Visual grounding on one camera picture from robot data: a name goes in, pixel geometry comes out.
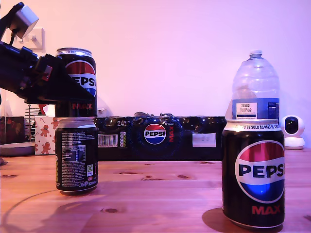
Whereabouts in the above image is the black Pepsi Max can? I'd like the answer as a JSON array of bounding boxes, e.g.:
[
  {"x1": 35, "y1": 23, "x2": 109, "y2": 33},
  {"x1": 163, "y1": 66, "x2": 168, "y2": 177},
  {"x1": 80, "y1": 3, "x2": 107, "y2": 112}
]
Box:
[
  {"x1": 221, "y1": 118, "x2": 285, "y2": 229},
  {"x1": 55, "y1": 48, "x2": 98, "y2": 118},
  {"x1": 54, "y1": 116, "x2": 99, "y2": 196}
]

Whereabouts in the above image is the black Pepsi Max multipack box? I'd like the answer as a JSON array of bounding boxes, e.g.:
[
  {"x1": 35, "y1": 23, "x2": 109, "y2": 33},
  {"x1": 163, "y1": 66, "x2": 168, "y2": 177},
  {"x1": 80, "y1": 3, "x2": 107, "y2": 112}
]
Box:
[{"x1": 93, "y1": 112, "x2": 225, "y2": 161}]

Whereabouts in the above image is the gingerbread print tissue box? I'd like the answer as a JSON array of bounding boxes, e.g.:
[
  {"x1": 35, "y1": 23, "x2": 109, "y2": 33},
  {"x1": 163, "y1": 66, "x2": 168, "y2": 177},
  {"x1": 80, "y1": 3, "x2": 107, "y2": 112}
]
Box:
[{"x1": 34, "y1": 116, "x2": 58, "y2": 155}]

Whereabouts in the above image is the dark red patterned box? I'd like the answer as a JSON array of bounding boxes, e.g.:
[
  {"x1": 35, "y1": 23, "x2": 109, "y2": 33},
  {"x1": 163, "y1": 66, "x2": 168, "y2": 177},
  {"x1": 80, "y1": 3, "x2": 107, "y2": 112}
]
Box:
[{"x1": 4, "y1": 116, "x2": 25, "y2": 144}]

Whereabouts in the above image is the grey plate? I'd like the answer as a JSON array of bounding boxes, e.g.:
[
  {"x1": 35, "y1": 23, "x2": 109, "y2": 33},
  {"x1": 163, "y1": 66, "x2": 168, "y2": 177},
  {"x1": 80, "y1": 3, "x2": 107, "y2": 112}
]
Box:
[{"x1": 0, "y1": 142, "x2": 35, "y2": 157}]

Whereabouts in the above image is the clear large water bottle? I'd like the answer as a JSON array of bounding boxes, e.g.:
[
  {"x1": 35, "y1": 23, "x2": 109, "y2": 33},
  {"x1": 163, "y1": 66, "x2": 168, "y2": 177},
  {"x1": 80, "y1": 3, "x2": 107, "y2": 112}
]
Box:
[{"x1": 225, "y1": 49, "x2": 280, "y2": 120}]

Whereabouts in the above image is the metal wire holder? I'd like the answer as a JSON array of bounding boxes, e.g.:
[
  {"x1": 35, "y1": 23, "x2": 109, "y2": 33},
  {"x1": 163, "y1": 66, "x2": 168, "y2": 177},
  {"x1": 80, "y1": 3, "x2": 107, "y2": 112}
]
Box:
[{"x1": 24, "y1": 104, "x2": 41, "y2": 143}]

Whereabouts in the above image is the white wall switch plate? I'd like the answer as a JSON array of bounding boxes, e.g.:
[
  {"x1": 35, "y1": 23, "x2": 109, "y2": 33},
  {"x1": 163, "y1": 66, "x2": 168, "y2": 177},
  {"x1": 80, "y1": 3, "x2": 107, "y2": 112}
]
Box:
[{"x1": 14, "y1": 28, "x2": 46, "y2": 51}]

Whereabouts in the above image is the thin black camera cable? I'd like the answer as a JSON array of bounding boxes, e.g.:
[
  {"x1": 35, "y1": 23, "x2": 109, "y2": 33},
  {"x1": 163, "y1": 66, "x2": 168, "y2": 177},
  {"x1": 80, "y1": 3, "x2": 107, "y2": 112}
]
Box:
[{"x1": 9, "y1": 28, "x2": 19, "y2": 47}]

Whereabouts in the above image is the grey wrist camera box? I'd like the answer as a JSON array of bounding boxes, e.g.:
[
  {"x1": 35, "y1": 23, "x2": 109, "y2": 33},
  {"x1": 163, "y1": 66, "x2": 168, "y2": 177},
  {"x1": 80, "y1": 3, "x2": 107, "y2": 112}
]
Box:
[{"x1": 0, "y1": 1, "x2": 39, "y2": 39}]

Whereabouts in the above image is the small white round camera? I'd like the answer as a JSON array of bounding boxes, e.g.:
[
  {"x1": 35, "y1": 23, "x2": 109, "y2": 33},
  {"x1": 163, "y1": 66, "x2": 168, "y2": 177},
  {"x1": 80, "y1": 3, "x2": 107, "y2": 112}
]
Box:
[{"x1": 278, "y1": 115, "x2": 306, "y2": 150}]

